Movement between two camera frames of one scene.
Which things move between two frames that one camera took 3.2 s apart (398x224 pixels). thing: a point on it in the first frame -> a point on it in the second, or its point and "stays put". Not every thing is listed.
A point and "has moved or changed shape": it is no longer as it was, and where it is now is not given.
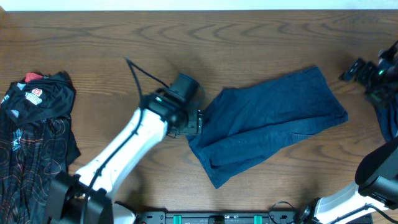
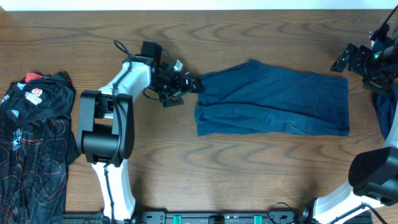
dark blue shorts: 242,126 has moved or changed shape
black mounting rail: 238,218 stays put
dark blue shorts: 388,118 stays put
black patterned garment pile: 36,143 stays put
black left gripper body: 189,124 -> 168,88
